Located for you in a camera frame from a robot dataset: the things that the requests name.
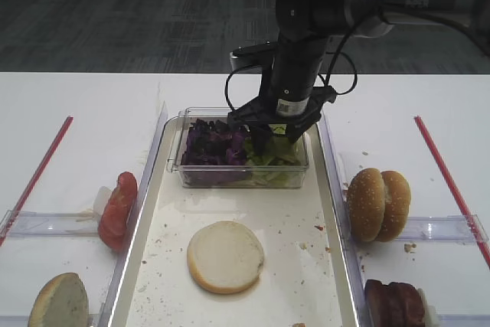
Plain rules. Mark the bottom bun on tray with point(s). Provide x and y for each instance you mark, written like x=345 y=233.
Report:
x=225 y=257

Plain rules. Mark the clear tomato dispenser track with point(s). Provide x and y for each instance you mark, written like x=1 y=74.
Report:
x=34 y=224

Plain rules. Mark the right clear long rail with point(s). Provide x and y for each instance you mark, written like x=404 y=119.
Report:
x=337 y=189

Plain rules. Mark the upright bun half left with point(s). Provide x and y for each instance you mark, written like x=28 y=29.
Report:
x=62 y=302

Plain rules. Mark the clear long rail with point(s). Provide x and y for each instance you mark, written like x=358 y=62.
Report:
x=108 y=308
x=337 y=189

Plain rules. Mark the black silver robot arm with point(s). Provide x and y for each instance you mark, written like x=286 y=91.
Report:
x=344 y=19

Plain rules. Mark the sesame bun front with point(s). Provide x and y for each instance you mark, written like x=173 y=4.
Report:
x=366 y=204

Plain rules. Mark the white tomato pusher block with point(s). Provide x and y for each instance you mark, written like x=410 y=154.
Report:
x=101 y=200

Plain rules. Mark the left clear long rail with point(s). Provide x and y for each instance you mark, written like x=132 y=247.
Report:
x=108 y=308

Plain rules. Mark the clear plastic salad container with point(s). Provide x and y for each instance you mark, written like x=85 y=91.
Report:
x=184 y=120

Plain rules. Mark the clear sesame bun track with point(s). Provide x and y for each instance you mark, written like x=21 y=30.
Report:
x=460 y=229

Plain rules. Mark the green lettuce in container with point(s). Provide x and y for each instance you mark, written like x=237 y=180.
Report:
x=278 y=151

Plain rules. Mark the white patty pusher block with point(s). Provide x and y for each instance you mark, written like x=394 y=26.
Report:
x=430 y=316

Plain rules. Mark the sesame bun back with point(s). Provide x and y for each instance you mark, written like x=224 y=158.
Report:
x=397 y=205

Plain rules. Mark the red tomato slices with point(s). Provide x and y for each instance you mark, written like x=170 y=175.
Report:
x=113 y=223

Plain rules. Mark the left red straw rail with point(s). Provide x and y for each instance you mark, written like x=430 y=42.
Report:
x=35 y=177

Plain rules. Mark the clear patty track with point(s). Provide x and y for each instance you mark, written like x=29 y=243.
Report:
x=464 y=320

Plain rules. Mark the right red straw rail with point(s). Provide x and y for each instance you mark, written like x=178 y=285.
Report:
x=461 y=203

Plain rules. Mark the white rectangular tray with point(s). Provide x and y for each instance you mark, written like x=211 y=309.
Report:
x=303 y=279

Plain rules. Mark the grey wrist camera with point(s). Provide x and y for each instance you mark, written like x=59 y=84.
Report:
x=260 y=55

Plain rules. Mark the brown meat patties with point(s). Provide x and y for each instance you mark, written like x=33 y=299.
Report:
x=394 y=304

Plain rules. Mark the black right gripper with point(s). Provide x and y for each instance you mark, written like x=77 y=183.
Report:
x=287 y=94

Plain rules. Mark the red straw rail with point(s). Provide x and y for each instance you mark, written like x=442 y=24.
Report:
x=461 y=203
x=35 y=177

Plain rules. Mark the purple cabbage shreds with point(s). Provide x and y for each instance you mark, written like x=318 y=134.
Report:
x=212 y=143

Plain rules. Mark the sesame bun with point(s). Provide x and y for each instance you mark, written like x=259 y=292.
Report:
x=366 y=204
x=397 y=205

